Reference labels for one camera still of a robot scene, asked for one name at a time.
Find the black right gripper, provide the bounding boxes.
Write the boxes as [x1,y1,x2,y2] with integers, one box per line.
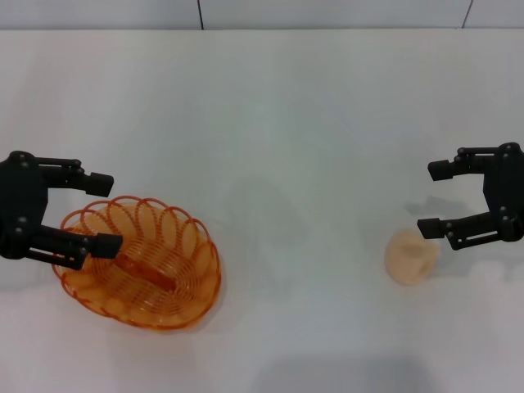
[417,142,524,251]

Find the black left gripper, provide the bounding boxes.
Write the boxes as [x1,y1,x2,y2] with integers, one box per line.
[0,150,124,272]

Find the orange plastic woven basket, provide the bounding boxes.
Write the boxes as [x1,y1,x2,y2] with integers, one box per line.
[52,195,223,328]

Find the pale peach bread bun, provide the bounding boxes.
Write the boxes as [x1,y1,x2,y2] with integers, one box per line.
[384,228,442,286]

